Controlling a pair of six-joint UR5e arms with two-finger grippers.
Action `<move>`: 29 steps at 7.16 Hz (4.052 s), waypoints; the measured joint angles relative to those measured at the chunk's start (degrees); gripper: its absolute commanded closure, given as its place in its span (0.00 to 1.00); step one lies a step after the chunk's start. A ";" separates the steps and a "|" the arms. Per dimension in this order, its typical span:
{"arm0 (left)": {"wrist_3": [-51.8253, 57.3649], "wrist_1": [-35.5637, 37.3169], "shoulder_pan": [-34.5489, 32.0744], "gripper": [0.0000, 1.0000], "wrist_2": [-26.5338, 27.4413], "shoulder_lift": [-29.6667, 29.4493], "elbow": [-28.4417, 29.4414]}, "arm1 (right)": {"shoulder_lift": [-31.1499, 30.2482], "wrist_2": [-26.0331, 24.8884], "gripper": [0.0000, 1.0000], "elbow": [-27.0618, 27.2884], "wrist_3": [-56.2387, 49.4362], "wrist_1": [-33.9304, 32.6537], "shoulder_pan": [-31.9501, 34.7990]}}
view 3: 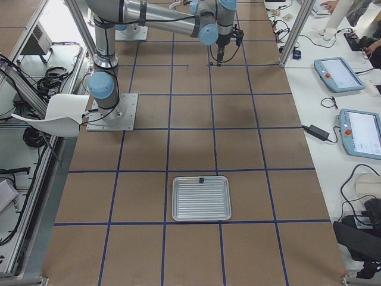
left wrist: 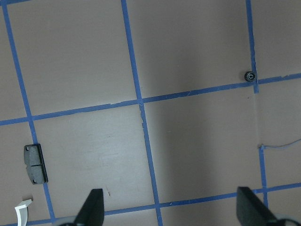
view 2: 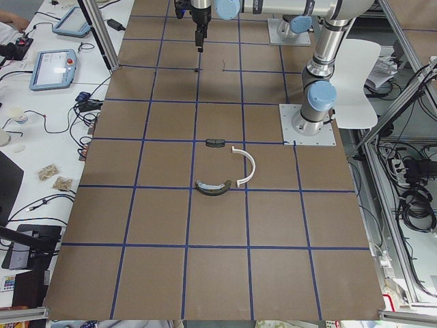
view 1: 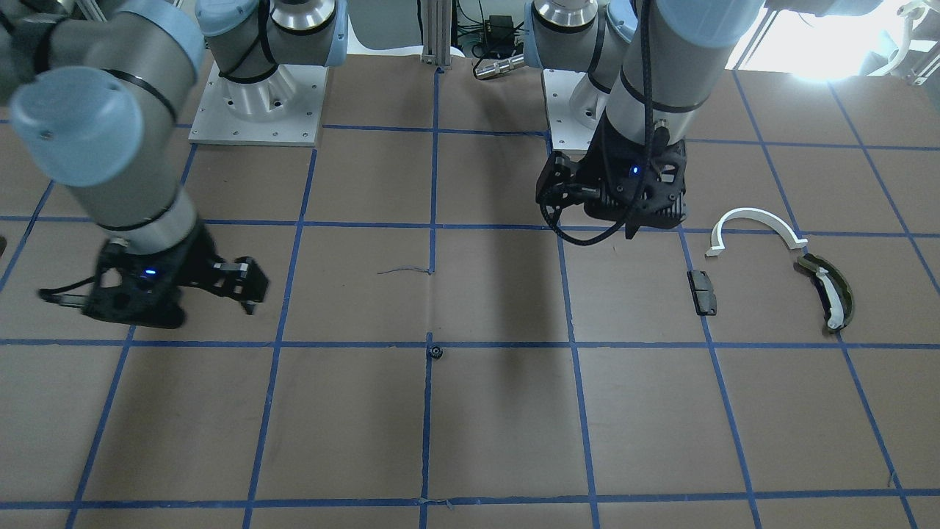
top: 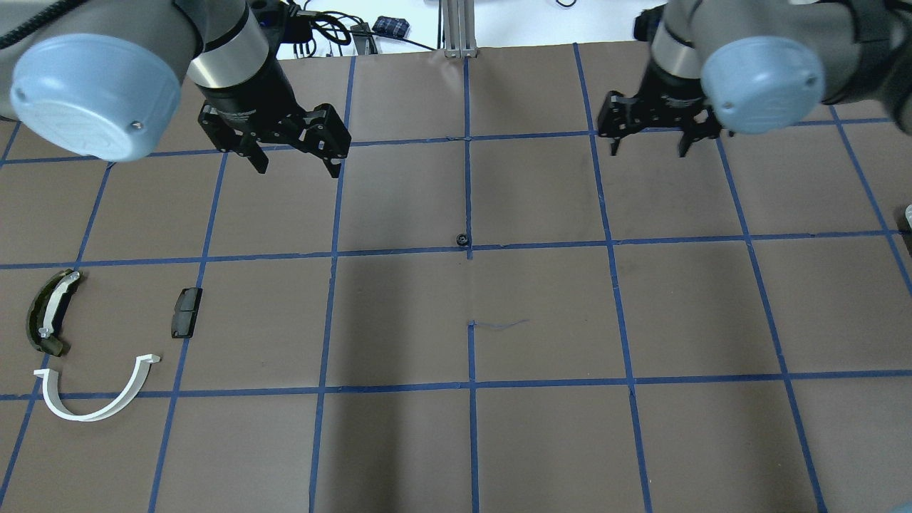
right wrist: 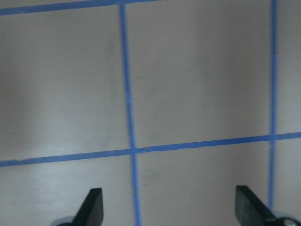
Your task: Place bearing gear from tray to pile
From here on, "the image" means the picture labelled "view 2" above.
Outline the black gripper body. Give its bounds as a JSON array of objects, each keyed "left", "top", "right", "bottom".
[{"left": 174, "top": 0, "right": 212, "bottom": 24}]

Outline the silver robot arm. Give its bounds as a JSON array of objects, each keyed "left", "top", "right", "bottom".
[
  {"left": 174, "top": 0, "right": 373, "bottom": 137},
  {"left": 277, "top": 14, "right": 312, "bottom": 39}
]

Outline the black power adapter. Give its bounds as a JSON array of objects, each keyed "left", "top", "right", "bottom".
[{"left": 107, "top": 18, "right": 126, "bottom": 31}]

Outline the dark grey brake pad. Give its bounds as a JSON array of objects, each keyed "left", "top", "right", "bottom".
[{"left": 206, "top": 139, "right": 225, "bottom": 148}]

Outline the white curved plastic arc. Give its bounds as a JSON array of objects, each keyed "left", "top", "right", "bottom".
[{"left": 231, "top": 146, "right": 256, "bottom": 188}]

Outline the far blue teach pendant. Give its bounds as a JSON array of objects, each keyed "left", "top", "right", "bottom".
[{"left": 52, "top": 7, "right": 90, "bottom": 38}]

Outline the blue teach pendant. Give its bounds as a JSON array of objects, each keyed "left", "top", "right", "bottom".
[
  {"left": 52, "top": 7, "right": 90, "bottom": 38},
  {"left": 29, "top": 49, "right": 77, "bottom": 91}
]

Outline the near blue teach pendant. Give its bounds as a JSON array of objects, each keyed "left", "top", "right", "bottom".
[{"left": 29, "top": 49, "right": 77, "bottom": 91}]

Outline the white chair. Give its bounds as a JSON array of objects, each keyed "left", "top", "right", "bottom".
[{"left": 330, "top": 39, "right": 380, "bottom": 129}]

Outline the olive brake shoe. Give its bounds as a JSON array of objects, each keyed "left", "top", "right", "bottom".
[{"left": 195, "top": 180, "right": 232, "bottom": 196}]

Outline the brown paper table mat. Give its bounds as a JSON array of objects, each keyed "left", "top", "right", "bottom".
[{"left": 44, "top": 1, "right": 384, "bottom": 320}]

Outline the paper cup with stripes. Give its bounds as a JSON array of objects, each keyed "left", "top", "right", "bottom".
[{"left": 7, "top": 107, "right": 28, "bottom": 124}]

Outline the small bag of parts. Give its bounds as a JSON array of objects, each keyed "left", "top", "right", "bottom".
[
  {"left": 52, "top": 176, "right": 73, "bottom": 191},
  {"left": 38, "top": 164, "right": 59, "bottom": 181}
]

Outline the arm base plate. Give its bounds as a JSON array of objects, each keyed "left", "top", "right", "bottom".
[
  {"left": 268, "top": 16, "right": 312, "bottom": 46},
  {"left": 279, "top": 104, "right": 336, "bottom": 146}
]

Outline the aluminium frame post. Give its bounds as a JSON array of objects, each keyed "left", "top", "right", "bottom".
[{"left": 78, "top": 0, "right": 119, "bottom": 72}]

